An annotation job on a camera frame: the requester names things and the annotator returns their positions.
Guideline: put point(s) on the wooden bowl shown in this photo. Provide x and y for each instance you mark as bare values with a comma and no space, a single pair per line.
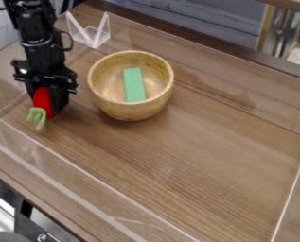
105,81

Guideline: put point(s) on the black table leg frame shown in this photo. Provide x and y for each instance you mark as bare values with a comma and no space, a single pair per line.
25,226

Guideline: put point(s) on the red plush strawberry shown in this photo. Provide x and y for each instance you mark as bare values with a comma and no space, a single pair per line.
41,112

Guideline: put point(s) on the clear acrylic tray wall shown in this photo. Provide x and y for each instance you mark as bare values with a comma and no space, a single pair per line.
96,212

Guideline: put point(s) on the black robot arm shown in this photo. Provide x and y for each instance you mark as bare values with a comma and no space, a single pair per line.
33,17

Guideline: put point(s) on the clear acrylic corner bracket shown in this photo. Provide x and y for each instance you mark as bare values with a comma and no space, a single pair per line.
92,36

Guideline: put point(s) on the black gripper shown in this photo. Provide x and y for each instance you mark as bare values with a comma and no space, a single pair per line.
61,78

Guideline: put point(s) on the green rectangular block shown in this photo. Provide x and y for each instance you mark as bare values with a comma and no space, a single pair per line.
135,84

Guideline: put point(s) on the gold metal frame background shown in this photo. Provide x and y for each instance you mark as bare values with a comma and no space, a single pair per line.
280,32

